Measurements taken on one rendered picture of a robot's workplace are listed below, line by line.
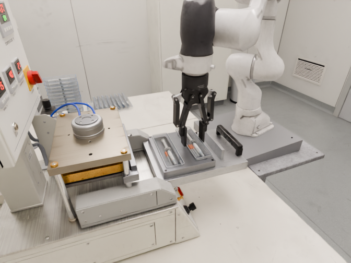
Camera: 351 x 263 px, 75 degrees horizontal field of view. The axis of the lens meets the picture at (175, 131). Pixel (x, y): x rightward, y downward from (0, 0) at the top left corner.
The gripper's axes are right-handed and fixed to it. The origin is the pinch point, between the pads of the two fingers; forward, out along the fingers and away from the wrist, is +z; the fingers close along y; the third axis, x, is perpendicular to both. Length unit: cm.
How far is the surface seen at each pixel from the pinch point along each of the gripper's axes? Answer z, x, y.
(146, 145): 6.8, 8.5, -13.8
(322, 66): 51, 172, 268
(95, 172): -1.1, -9.8, -30.6
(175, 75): 50, 204, 65
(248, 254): 29.0, -27.1, 7.7
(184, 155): 4.4, -4.2, -4.6
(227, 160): 7.0, -8.2, 9.0
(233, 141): 3.3, -3.8, 13.0
